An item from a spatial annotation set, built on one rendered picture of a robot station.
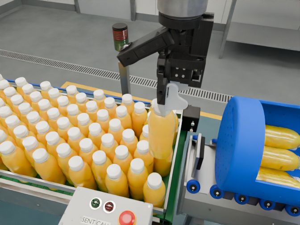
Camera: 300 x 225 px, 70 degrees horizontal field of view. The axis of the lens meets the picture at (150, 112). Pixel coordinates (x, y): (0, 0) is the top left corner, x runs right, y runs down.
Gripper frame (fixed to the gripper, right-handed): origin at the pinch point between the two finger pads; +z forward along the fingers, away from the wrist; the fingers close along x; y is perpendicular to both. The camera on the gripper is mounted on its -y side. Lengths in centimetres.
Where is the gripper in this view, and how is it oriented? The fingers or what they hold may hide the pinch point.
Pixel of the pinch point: (163, 104)
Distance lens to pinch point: 47.7
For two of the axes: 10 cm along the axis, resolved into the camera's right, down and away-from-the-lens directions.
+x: 2.3, -6.8, 6.9
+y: 9.7, 1.6, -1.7
